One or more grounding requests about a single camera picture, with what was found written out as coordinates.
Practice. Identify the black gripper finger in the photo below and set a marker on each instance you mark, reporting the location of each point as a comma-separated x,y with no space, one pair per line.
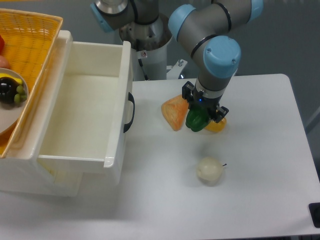
187,91
220,113

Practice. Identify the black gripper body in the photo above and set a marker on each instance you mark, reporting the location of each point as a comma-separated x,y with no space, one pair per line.
200,101

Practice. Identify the green toy pepper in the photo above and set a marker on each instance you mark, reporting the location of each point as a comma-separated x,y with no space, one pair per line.
196,120

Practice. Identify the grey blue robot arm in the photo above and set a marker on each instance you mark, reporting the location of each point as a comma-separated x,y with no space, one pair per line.
203,34

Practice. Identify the upper white open drawer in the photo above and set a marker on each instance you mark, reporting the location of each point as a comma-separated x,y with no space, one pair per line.
85,132

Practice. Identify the white drawer cabinet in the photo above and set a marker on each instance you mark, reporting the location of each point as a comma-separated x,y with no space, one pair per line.
22,170

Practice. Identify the yellow orange toy fruit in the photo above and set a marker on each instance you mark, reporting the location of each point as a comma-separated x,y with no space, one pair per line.
216,127

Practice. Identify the orange toy bread slice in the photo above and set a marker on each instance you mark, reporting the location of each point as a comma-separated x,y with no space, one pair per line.
174,111

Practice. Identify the pale cream toy pear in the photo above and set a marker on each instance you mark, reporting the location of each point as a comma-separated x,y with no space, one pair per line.
209,170

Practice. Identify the black object at table edge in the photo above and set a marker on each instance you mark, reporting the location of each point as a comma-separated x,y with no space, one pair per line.
314,209

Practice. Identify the yellow wicker basket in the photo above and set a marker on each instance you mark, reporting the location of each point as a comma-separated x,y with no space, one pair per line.
29,41

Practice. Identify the white plate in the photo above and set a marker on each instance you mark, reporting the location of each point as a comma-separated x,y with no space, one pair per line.
10,113

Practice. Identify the dark purple toy mangosteen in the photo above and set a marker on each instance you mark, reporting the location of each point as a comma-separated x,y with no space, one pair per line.
12,91

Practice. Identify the pink toy peach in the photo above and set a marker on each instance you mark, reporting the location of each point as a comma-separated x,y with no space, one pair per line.
4,63

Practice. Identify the yellow toy banana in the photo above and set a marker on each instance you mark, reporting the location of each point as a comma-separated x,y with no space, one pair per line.
18,80

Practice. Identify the red toy fruit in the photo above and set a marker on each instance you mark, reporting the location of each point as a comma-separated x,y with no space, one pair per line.
2,44

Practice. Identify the black drawer handle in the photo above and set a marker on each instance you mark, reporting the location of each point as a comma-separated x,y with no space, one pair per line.
131,111

